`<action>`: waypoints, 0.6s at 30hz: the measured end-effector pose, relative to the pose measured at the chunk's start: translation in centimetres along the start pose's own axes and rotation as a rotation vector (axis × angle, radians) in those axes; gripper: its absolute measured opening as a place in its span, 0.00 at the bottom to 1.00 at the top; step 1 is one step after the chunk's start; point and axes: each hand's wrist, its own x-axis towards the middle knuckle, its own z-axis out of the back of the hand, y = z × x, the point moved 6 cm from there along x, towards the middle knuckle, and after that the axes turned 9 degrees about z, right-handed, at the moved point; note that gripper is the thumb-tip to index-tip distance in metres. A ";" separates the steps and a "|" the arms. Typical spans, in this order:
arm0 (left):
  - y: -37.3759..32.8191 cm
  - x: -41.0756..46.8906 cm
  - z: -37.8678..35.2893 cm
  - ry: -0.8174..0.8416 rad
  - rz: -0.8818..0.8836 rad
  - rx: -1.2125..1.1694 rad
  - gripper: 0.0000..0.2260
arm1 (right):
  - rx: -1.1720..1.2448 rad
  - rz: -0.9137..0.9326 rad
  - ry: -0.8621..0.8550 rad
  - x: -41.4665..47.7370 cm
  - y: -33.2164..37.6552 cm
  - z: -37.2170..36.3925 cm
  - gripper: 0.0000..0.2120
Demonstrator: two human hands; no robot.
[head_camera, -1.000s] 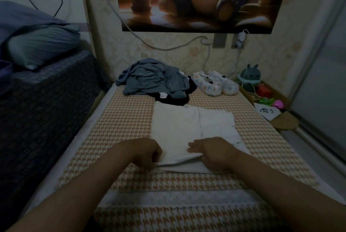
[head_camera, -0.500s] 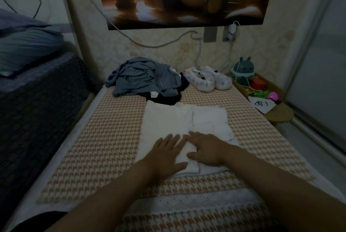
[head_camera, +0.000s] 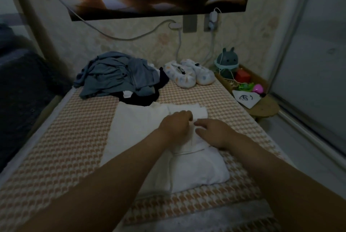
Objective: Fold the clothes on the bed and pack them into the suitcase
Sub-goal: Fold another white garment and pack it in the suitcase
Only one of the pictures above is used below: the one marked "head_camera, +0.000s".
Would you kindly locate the grey wall socket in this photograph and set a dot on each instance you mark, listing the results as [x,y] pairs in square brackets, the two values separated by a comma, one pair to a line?
[190,24]

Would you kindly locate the person's left forearm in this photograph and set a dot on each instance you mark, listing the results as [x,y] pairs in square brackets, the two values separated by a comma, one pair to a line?
[97,191]

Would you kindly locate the white charger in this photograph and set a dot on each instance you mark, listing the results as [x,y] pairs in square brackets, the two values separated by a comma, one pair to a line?
[213,18]

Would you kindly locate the white printed card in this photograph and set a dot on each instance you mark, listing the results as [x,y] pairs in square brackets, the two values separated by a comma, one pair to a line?
[247,98]

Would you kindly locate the red toy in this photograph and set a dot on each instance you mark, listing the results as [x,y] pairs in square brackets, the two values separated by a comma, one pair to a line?
[243,75]

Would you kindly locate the pile of grey-blue clothes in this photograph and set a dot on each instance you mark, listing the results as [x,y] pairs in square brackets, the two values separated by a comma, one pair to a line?
[113,72]

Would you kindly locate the dark patterned bed cover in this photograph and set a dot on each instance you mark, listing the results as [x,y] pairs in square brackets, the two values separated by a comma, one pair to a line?
[24,99]

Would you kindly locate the white wall plug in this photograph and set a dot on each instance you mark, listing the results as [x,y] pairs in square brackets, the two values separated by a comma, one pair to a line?
[175,25]

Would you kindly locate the black garment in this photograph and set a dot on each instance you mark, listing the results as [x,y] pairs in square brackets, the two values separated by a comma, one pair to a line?
[146,98]

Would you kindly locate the grey sliding door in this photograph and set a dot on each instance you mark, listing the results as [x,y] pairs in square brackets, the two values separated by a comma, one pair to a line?
[313,61]

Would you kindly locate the green toy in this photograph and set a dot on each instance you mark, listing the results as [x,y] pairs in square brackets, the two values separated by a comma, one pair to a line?
[246,86]

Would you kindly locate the person's left hand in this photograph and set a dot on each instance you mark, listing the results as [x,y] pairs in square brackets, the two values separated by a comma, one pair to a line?
[175,126]

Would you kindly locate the pink ball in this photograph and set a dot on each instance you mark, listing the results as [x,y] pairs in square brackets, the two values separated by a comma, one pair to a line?
[258,88]

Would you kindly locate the person's right hand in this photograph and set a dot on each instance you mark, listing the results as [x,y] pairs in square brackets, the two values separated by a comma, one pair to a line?
[216,133]

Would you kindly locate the cream long-sleeve shirt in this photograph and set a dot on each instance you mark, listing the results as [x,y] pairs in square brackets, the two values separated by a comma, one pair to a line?
[130,132]

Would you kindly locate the teal round bunny lamp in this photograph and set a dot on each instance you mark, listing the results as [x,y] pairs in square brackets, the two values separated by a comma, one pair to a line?
[227,60]

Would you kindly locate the wooden bedside tray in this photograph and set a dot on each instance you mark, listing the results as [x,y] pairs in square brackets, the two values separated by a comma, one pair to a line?
[267,107]

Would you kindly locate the person's right forearm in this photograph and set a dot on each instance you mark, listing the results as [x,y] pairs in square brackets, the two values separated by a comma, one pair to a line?
[286,186]

